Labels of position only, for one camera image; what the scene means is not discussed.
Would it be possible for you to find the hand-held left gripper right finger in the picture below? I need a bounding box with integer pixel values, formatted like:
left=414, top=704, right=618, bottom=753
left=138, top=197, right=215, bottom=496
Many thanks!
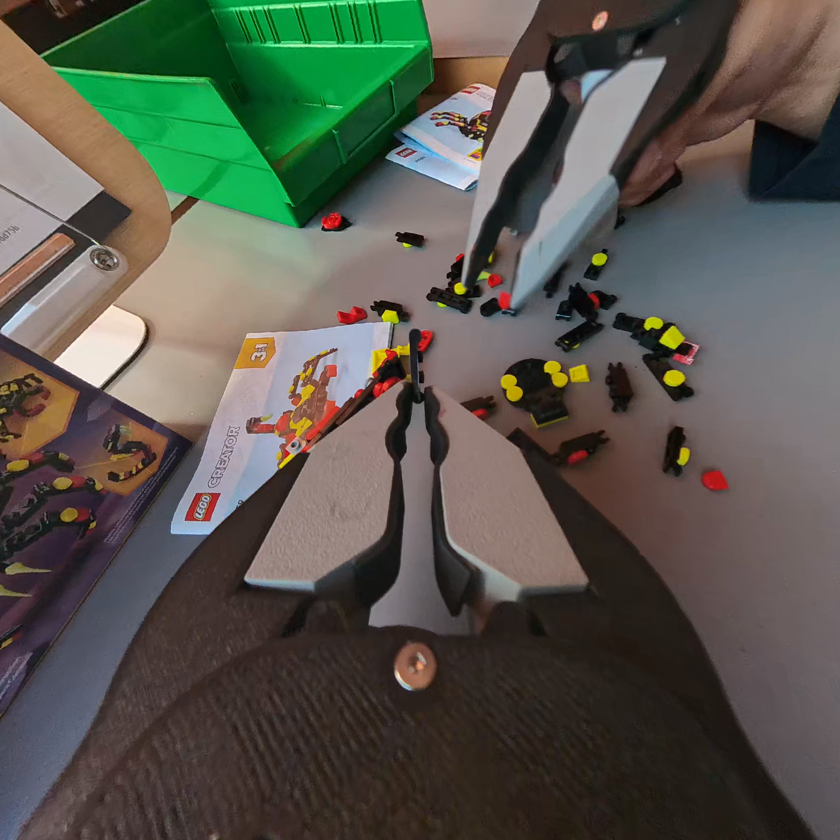
left=420, top=388, right=590, bottom=626

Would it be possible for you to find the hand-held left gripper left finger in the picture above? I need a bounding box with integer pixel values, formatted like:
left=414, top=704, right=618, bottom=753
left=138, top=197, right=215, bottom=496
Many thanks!
left=245, top=384, right=418, bottom=618

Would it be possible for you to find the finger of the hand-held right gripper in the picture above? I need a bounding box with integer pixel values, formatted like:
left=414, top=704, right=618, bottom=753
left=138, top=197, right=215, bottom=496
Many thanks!
left=466, top=70, right=581, bottom=296
left=510, top=56, right=670, bottom=312

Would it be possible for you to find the pile of lego pieces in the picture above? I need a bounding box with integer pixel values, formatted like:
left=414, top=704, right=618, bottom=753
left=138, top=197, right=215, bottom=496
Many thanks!
left=335, top=230, right=731, bottom=494

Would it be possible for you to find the black red lego leg piece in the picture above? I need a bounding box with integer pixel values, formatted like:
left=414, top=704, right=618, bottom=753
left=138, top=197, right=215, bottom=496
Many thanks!
left=405, top=329, right=434, bottom=403

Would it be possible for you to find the person's right forearm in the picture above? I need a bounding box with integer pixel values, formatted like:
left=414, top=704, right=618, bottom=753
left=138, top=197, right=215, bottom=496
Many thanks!
left=749, top=99, right=840, bottom=202

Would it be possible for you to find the purple lego set box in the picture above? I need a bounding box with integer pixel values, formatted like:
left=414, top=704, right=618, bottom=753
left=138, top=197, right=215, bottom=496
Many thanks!
left=0, top=335, right=193, bottom=716

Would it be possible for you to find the person's right hand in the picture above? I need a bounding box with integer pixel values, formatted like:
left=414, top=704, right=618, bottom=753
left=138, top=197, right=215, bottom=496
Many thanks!
left=617, top=0, right=840, bottom=211

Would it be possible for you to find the closed instruction booklet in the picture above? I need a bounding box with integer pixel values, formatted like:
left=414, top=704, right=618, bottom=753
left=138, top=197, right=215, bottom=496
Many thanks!
left=385, top=83, right=500, bottom=194

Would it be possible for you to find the open spider instruction booklet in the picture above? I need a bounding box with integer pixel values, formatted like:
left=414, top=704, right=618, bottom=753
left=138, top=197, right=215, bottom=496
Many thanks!
left=171, top=325, right=429, bottom=536

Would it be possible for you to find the green plastic bin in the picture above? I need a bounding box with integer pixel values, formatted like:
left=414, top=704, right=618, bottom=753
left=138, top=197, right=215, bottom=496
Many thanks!
left=40, top=0, right=434, bottom=228

